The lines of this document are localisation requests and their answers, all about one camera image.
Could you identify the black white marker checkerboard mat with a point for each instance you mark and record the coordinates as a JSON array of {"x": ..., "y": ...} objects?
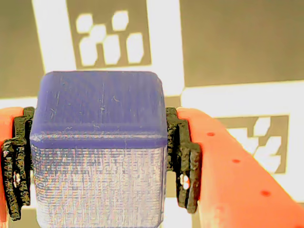
[{"x": 237, "y": 47}]

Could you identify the red gripper finger with black pad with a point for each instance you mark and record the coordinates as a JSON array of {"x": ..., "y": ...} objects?
[
  {"x": 14, "y": 166},
  {"x": 237, "y": 190}
]

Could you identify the blue cube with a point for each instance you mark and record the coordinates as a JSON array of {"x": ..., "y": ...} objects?
[{"x": 99, "y": 142}]

